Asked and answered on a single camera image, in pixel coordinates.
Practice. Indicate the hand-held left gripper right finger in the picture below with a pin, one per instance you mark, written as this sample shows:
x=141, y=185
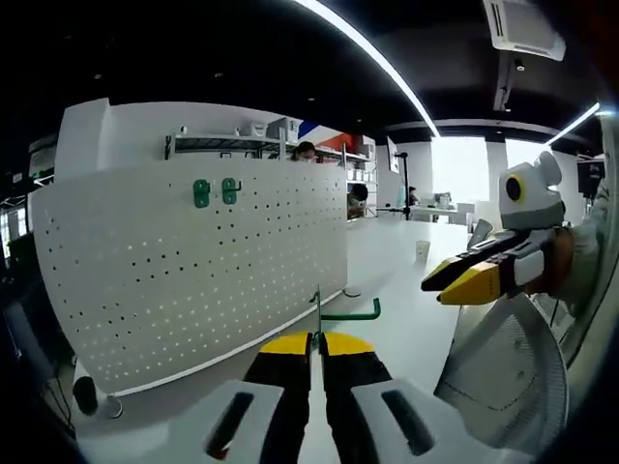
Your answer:
x=350, y=377

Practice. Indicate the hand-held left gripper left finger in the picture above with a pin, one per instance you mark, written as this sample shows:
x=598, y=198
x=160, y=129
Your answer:
x=280, y=386

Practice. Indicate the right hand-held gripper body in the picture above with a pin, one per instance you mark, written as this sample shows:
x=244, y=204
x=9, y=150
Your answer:
x=532, y=203

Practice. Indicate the green hook assembly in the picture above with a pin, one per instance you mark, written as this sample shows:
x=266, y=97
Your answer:
x=348, y=317
x=227, y=191
x=199, y=193

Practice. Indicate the white perforated mounting plate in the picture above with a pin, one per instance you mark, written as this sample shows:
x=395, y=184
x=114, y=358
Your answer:
x=169, y=290

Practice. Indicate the person's right hand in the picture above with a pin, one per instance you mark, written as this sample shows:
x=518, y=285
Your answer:
x=561, y=261

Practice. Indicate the white paper cup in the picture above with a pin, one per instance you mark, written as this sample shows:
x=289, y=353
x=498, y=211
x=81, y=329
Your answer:
x=422, y=251

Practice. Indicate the grey mesh office chair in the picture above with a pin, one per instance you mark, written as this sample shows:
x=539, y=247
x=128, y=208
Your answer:
x=508, y=367

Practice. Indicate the short ceiling light strip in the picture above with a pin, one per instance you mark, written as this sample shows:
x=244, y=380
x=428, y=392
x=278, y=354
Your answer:
x=575, y=123

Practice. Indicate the black tripod stand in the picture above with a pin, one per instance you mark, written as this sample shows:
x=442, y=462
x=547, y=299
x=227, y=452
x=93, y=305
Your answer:
x=409, y=188

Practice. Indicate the flat panel on stand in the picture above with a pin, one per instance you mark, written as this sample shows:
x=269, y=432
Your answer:
x=392, y=154

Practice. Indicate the ceiling air conditioner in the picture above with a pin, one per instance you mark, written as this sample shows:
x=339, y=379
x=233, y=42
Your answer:
x=524, y=29

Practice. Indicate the black rounded object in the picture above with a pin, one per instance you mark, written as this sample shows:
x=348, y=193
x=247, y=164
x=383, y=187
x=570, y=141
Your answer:
x=86, y=396

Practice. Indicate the long ceiling light strip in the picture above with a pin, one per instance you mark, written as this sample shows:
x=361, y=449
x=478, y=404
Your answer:
x=382, y=63

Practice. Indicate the metal storage shelf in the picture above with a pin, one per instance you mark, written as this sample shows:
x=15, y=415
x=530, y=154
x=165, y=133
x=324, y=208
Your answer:
x=217, y=142

